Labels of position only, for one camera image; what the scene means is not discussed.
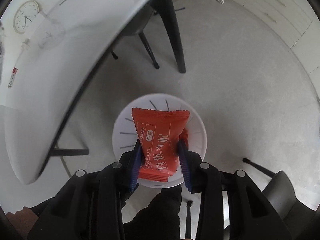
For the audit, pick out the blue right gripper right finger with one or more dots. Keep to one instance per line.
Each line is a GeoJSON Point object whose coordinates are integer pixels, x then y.
{"type": "Point", "coordinates": [183, 154]}

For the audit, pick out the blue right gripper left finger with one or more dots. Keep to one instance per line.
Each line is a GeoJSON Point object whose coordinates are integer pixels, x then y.
{"type": "Point", "coordinates": [134, 165]}

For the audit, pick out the red snack packet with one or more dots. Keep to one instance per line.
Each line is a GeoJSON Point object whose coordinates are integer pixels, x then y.
{"type": "Point", "coordinates": [159, 133]}

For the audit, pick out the white round trash bin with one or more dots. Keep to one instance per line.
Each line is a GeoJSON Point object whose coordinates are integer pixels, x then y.
{"type": "Point", "coordinates": [124, 135]}

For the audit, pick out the black table leg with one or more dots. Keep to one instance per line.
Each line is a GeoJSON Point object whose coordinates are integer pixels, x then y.
{"type": "Point", "coordinates": [62, 152]}

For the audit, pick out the grey dining chair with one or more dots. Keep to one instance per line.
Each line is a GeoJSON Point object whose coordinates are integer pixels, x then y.
{"type": "Point", "coordinates": [161, 18]}

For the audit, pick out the beige drawer cabinet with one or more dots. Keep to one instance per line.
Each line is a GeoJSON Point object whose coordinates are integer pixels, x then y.
{"type": "Point", "coordinates": [295, 22]}

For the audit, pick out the white round wall clock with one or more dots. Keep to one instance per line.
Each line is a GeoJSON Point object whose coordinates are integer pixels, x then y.
{"type": "Point", "coordinates": [25, 15]}

